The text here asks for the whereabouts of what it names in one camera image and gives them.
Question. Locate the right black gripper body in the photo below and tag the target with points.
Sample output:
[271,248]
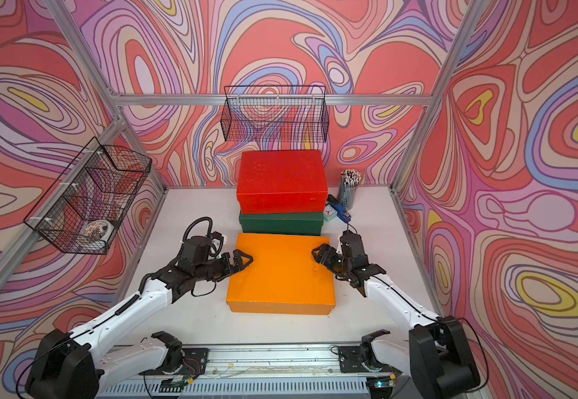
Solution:
[346,265]

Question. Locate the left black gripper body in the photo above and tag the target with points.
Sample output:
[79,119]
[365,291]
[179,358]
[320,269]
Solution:
[208,271]

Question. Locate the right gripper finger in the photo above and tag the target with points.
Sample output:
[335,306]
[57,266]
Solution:
[334,266]
[325,254]

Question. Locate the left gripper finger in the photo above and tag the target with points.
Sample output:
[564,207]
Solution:
[227,272]
[241,261]

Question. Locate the orange shoebox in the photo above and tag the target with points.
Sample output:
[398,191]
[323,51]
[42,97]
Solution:
[283,277]

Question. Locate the red shoebox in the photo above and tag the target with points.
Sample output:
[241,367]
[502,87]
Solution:
[281,182]

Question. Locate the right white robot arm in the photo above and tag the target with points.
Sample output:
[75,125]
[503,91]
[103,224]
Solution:
[436,354]

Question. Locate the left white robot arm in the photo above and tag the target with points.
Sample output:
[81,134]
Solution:
[82,363]

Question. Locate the green shoebox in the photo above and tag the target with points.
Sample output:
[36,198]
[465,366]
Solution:
[288,223]

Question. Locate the small teal alarm clock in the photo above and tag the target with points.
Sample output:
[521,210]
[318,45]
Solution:
[330,213]

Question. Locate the blue black stapler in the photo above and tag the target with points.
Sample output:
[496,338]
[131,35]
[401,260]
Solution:
[343,214]

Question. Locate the clear cup of pencils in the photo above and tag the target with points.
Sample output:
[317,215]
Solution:
[350,180]

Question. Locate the patterned bowl in basket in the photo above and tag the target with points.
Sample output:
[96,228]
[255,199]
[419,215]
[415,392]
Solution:
[95,235]

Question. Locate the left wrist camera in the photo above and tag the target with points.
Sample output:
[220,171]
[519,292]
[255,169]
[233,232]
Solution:
[216,244]

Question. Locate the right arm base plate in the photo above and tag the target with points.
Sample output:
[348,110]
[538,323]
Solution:
[355,359]

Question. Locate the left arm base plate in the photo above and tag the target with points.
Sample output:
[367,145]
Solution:
[192,365]

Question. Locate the aluminium front rail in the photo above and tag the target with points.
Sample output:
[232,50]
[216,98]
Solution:
[295,370]

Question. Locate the black wire basket left wall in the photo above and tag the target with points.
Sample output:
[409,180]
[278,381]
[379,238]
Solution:
[101,182]

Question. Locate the black wire basket wall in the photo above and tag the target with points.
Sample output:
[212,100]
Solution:
[101,182]
[276,114]

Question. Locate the black wire basket back wall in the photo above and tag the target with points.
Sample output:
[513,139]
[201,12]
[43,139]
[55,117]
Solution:
[276,114]

